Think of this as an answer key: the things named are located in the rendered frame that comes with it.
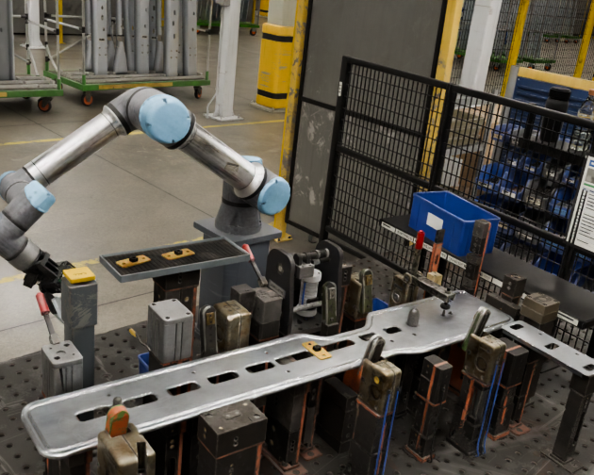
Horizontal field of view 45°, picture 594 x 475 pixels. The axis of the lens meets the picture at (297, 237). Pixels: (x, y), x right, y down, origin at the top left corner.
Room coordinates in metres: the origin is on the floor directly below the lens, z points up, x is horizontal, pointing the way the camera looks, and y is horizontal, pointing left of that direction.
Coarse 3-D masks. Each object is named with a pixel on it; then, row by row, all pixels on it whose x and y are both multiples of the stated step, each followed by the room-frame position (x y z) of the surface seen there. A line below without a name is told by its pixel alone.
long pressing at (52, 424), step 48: (288, 336) 1.63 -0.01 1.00; (336, 336) 1.66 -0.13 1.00; (384, 336) 1.69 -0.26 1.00; (432, 336) 1.73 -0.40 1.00; (144, 384) 1.35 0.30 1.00; (240, 384) 1.39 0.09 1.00; (288, 384) 1.42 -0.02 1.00; (48, 432) 1.14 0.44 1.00; (96, 432) 1.16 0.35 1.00; (144, 432) 1.19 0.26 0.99
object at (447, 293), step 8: (416, 280) 1.94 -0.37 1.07; (424, 280) 1.94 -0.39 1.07; (424, 288) 1.91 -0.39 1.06; (432, 288) 1.89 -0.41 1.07; (440, 288) 1.89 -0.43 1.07; (448, 288) 1.86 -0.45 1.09; (440, 296) 1.86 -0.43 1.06; (448, 296) 1.85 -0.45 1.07; (440, 304) 1.86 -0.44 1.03; (448, 304) 1.86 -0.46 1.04
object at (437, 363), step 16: (432, 368) 1.60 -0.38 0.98; (448, 368) 1.59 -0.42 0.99; (432, 384) 1.59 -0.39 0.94; (448, 384) 1.59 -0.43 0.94; (432, 400) 1.58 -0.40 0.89; (416, 416) 1.62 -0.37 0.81; (432, 416) 1.58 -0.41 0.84; (416, 432) 1.60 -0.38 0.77; (432, 432) 1.60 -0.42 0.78; (400, 448) 1.62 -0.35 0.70; (416, 448) 1.60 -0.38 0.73; (432, 448) 1.60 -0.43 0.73
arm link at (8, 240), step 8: (0, 216) 1.57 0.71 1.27; (0, 224) 1.55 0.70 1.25; (8, 224) 1.56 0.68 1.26; (0, 232) 1.54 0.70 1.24; (8, 232) 1.55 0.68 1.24; (16, 232) 1.56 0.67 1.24; (24, 232) 1.58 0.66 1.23; (0, 240) 1.54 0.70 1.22; (8, 240) 1.55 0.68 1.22; (16, 240) 1.56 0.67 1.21; (24, 240) 1.58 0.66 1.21; (0, 248) 1.54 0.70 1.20; (8, 248) 1.55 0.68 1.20; (16, 248) 1.56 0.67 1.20; (24, 248) 1.57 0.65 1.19; (8, 256) 1.55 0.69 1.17; (16, 256) 1.56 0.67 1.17
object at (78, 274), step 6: (66, 270) 1.54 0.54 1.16; (72, 270) 1.54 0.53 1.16; (78, 270) 1.55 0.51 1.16; (84, 270) 1.55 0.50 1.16; (90, 270) 1.55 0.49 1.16; (66, 276) 1.52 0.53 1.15; (72, 276) 1.51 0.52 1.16; (78, 276) 1.52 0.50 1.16; (84, 276) 1.52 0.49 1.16; (90, 276) 1.53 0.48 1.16; (72, 282) 1.50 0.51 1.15; (78, 282) 1.51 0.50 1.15
